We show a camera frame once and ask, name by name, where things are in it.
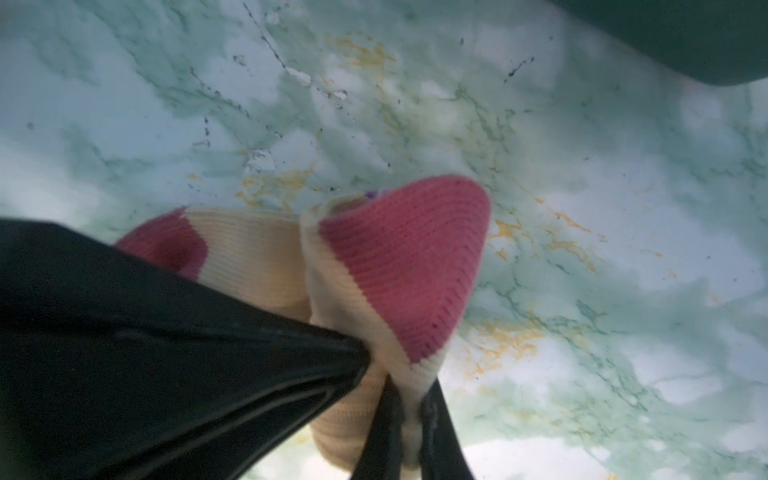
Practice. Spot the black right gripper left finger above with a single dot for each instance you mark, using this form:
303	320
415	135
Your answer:
382	455

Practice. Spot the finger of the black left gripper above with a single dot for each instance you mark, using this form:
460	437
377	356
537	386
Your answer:
113	368

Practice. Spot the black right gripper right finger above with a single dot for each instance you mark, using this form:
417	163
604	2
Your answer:
441	456

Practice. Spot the tan maroon striped sock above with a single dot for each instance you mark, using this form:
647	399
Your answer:
395	269

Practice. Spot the green plastic organizer tray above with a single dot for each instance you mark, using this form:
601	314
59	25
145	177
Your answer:
716	42

